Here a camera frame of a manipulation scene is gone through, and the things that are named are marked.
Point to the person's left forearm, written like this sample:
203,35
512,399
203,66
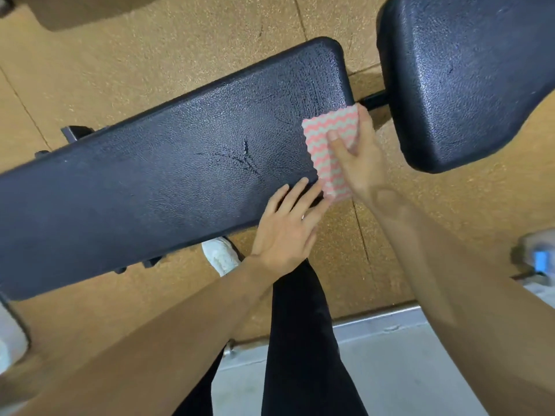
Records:
151,350

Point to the long steel barbell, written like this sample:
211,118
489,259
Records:
377,315

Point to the clear storage box blue clips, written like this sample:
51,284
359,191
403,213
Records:
542,260

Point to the adjustable black weight bench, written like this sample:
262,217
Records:
151,181

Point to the person's right forearm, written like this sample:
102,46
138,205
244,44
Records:
477,307

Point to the person's right hand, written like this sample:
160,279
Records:
364,168

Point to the pink white striped cloth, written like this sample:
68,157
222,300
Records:
316,129

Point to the person's left hand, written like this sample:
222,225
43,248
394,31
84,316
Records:
286,238

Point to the white left shoe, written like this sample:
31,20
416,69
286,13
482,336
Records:
222,255

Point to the black trousers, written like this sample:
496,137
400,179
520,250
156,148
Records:
299,342

